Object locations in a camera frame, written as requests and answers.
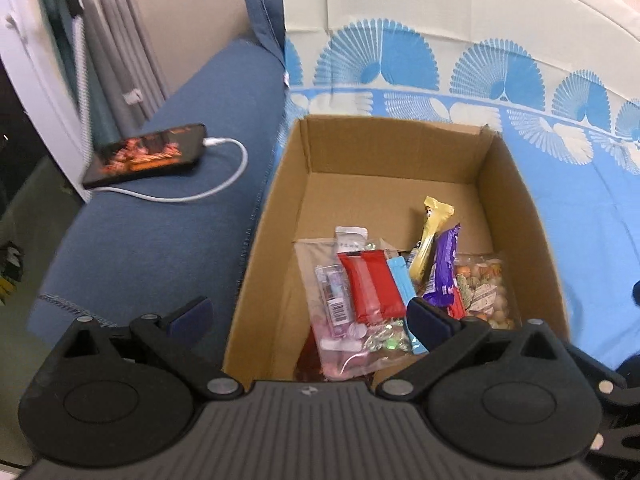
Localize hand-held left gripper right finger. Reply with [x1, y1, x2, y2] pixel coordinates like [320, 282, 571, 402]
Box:
[375, 297, 569, 404]

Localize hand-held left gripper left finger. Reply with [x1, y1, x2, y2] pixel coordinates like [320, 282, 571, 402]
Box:
[50, 296, 242, 402]

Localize red stick sachet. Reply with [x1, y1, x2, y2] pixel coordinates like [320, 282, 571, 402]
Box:
[447, 287, 469, 321]

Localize light blue stick packet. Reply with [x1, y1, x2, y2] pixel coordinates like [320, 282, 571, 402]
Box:
[385, 255, 431, 356]

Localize purple chocolate bar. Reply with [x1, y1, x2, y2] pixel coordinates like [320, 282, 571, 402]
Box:
[422, 223, 462, 307]

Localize red snack packet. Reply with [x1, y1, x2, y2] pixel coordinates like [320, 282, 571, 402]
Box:
[337, 249, 407, 324]

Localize clear packet of coated nuts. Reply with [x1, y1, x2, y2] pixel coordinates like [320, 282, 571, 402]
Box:
[452, 254, 516, 331]

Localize yellow snack bar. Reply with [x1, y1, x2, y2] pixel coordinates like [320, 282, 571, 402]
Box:
[407, 195, 455, 284]

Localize clear bag of candies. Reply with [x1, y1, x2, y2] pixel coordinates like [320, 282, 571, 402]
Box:
[293, 226, 417, 379]

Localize white and pink packet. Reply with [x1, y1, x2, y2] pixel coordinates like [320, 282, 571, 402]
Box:
[313, 264, 351, 329]

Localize brown cardboard box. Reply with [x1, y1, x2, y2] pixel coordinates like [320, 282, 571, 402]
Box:
[222, 114, 572, 392]

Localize dark red packet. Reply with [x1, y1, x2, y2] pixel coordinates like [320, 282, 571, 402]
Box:
[292, 334, 326, 387]

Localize blue fabric sofa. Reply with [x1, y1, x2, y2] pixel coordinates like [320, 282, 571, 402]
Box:
[27, 0, 297, 377]

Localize blue and white printed blanket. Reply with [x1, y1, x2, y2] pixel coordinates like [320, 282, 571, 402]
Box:
[279, 0, 640, 377]

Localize black smartphone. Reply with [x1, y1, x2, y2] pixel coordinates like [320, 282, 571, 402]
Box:
[82, 122, 209, 191]

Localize yellow and black object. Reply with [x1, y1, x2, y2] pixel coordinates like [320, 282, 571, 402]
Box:
[0, 241, 24, 304]

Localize grey curtain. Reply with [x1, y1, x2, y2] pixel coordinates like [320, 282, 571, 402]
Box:
[81, 0, 169, 122]

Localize white charging cable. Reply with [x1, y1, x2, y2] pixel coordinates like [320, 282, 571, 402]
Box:
[97, 137, 250, 205]

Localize black and white braided cord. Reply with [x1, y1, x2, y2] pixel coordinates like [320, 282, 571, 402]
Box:
[74, 14, 94, 132]

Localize white window frame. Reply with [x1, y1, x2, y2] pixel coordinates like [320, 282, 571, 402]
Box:
[0, 0, 92, 202]

